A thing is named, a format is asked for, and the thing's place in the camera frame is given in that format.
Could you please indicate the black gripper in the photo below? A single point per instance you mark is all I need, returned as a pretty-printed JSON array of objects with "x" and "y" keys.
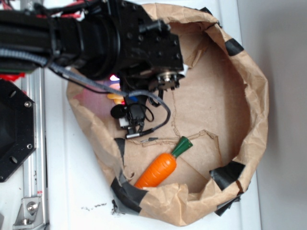
[{"x": 151, "y": 57}]

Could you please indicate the yellow rubber duck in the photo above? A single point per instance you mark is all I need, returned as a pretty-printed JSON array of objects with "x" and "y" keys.
[{"x": 117, "y": 99}]

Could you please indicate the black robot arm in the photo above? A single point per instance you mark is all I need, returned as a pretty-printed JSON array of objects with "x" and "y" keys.
[{"x": 98, "y": 38}]

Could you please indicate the brown paper bag bin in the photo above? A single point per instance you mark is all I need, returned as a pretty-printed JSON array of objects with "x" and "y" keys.
[{"x": 222, "y": 106}]

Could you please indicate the orange toy carrot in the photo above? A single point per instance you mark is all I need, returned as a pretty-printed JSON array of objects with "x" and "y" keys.
[{"x": 163, "y": 165}]

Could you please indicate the white tray board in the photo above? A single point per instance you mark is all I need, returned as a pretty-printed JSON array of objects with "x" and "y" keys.
[{"x": 79, "y": 197}]

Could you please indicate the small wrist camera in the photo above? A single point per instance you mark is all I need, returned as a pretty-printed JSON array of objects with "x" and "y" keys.
[{"x": 132, "y": 118}]

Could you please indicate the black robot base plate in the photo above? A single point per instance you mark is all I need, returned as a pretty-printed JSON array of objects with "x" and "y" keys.
[{"x": 17, "y": 133}]

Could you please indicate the aluminium extrusion rail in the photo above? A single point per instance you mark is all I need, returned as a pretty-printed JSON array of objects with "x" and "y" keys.
[{"x": 35, "y": 166}]

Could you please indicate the metal corner bracket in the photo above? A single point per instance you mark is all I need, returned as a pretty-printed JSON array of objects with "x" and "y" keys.
[{"x": 30, "y": 215}]

